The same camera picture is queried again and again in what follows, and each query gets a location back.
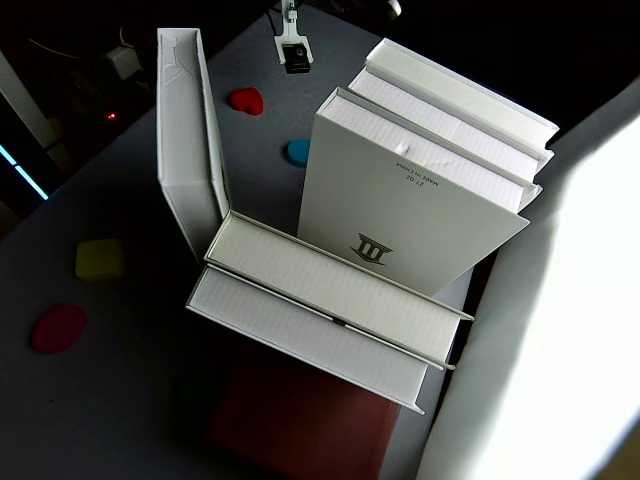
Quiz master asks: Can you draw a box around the magenta oval block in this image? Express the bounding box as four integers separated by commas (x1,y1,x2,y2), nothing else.
30,303,87,355

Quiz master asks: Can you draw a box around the cyan light strip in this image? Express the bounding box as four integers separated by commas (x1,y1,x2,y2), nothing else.
0,147,50,202

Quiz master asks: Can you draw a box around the blue round block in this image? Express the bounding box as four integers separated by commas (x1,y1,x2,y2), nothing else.
286,138,311,167

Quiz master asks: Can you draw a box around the yellow square block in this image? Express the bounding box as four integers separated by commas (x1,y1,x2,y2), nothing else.
74,238,125,281

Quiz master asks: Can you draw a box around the dull red plain book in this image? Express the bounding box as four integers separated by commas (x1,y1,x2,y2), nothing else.
207,344,401,480

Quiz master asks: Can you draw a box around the white slanted post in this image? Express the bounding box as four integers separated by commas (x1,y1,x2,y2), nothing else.
0,49,54,151

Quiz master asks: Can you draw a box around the white book with emblem cover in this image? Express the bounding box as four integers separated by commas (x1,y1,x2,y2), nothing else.
295,85,546,299

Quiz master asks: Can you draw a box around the white book with photo cover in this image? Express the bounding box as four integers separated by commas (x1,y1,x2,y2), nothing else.
185,264,429,416

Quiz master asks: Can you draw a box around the cream white book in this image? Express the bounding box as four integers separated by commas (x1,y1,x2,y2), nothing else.
202,209,476,371

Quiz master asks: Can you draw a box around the large white blurred panel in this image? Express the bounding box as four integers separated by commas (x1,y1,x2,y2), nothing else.
414,74,640,480

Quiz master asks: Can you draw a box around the grey table cloth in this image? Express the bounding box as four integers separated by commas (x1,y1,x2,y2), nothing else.
0,4,476,480

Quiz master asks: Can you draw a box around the white hollow book with portrait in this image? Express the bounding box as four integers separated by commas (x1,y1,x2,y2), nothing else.
155,27,232,264

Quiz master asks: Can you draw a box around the white power adapter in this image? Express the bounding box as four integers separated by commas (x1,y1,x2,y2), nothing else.
104,46,142,80

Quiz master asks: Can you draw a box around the red heart block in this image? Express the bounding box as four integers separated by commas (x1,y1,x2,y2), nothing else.
229,87,265,117

